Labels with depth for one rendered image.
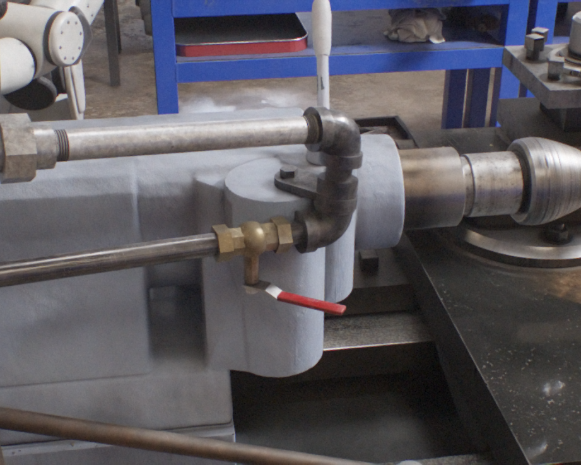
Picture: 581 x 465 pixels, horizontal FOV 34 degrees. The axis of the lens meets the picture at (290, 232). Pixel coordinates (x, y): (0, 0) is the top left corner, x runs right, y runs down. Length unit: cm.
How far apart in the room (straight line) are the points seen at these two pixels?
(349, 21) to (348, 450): 205
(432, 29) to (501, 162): 193
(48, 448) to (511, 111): 70
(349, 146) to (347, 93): 367
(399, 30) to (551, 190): 194
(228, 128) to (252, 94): 369
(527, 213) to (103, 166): 41
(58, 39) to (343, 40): 159
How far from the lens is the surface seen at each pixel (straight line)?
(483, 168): 94
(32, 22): 140
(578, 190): 97
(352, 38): 287
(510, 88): 291
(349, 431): 120
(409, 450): 118
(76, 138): 65
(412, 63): 279
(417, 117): 415
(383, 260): 125
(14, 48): 137
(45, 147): 64
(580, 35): 117
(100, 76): 471
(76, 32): 142
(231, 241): 73
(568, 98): 112
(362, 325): 119
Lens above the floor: 150
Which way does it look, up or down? 28 degrees down
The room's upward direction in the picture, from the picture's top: straight up
